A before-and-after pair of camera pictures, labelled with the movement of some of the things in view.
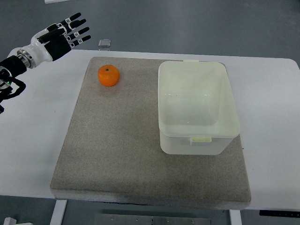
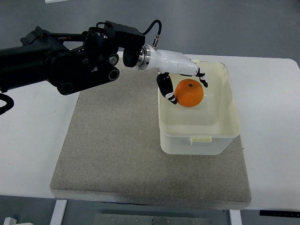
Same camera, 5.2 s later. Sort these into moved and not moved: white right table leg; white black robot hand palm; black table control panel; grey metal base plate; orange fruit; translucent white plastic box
Moved: orange fruit; white black robot hand palm
Not moved: grey metal base plate; translucent white plastic box; white right table leg; black table control panel
